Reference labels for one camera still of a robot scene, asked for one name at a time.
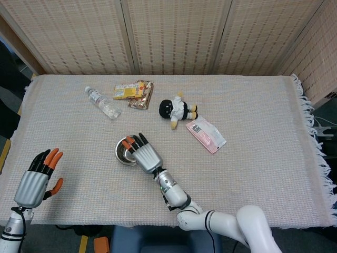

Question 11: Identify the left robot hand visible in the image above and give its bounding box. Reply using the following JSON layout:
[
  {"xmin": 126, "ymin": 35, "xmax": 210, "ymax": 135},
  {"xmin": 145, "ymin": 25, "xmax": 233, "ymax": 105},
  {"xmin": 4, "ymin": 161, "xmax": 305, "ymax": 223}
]
[{"xmin": 14, "ymin": 148, "xmax": 64, "ymax": 209}]

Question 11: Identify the stainless steel bowl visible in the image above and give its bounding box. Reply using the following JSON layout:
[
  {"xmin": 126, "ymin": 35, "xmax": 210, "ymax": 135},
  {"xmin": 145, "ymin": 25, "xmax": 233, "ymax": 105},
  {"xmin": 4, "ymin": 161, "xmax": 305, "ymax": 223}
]
[
  {"xmin": 115, "ymin": 138, "xmax": 140, "ymax": 167},
  {"xmin": 115, "ymin": 137, "xmax": 140, "ymax": 167},
  {"xmin": 115, "ymin": 137, "xmax": 139, "ymax": 164}
]

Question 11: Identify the woven folding screen panel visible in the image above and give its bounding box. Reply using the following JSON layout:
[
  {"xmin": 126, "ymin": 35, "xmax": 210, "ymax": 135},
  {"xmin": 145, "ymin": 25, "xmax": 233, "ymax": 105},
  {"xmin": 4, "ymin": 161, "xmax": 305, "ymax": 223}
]
[
  {"xmin": 279, "ymin": 0, "xmax": 337, "ymax": 106},
  {"xmin": 210, "ymin": 0, "xmax": 326, "ymax": 77},
  {"xmin": 120, "ymin": 0, "xmax": 234, "ymax": 76},
  {"xmin": 0, "ymin": 0, "xmax": 134, "ymax": 76}
]

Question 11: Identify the white cable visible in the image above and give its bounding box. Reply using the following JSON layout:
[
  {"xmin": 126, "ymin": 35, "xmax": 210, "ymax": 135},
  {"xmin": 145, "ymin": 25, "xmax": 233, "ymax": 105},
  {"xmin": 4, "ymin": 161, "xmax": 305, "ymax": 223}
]
[{"xmin": 312, "ymin": 115, "xmax": 334, "ymax": 138}]

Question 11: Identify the pink plastic package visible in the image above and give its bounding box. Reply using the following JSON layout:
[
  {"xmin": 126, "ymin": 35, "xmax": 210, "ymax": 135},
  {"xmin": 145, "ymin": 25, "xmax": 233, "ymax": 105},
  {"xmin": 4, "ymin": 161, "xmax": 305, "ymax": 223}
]
[{"xmin": 185, "ymin": 115, "xmax": 227, "ymax": 155}]

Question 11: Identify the brown foil snack package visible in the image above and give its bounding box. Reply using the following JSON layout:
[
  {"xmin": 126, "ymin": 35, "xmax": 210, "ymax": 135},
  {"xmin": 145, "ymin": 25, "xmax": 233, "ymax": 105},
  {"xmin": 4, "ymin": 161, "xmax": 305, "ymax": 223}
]
[{"xmin": 128, "ymin": 80, "xmax": 154, "ymax": 110}]

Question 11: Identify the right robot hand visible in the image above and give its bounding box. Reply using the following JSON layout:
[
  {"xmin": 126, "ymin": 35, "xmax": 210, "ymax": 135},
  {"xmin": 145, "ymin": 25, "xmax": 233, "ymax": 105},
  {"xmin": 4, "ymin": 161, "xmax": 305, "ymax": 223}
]
[{"xmin": 122, "ymin": 132, "xmax": 164, "ymax": 174}]

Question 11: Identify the clear plastic water bottle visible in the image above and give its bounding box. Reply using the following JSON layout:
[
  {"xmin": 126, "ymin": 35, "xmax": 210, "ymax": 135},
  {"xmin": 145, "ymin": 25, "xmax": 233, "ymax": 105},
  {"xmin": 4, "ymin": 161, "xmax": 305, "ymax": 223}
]
[{"xmin": 84, "ymin": 86, "xmax": 122, "ymax": 121}]

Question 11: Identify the yellow snack package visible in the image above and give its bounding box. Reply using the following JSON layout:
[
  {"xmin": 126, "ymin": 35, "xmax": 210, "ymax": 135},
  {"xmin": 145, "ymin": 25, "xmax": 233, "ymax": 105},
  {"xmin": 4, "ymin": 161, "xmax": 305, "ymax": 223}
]
[{"xmin": 113, "ymin": 81, "xmax": 145, "ymax": 100}]

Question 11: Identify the beige waffle-weave tablecloth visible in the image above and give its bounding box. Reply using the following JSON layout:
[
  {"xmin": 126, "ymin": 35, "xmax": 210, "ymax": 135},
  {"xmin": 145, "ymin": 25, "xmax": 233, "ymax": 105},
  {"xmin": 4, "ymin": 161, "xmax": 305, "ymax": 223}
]
[{"xmin": 0, "ymin": 73, "xmax": 337, "ymax": 228}]

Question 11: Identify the orange block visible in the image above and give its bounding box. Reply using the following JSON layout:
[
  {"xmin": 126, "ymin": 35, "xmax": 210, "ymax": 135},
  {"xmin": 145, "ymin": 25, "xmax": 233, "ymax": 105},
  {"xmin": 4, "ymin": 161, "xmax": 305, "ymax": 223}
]
[{"xmin": 93, "ymin": 236, "xmax": 109, "ymax": 253}]

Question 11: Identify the black furniture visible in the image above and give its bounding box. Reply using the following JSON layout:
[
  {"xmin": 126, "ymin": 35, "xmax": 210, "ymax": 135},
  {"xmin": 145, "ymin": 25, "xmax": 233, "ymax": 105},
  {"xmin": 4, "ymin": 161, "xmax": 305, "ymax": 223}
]
[{"xmin": 0, "ymin": 39, "xmax": 34, "ymax": 140}]

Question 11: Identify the black and white plush doll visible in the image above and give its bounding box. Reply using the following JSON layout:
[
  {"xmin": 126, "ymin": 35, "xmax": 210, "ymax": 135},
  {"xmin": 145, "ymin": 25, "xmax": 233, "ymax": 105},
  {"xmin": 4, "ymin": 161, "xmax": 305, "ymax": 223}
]
[{"xmin": 158, "ymin": 91, "xmax": 199, "ymax": 130}]

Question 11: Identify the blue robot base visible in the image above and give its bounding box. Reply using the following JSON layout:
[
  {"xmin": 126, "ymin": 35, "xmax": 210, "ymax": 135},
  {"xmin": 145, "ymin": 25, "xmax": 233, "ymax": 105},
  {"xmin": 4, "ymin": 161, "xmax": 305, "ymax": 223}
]
[{"xmin": 110, "ymin": 226, "xmax": 222, "ymax": 253}]

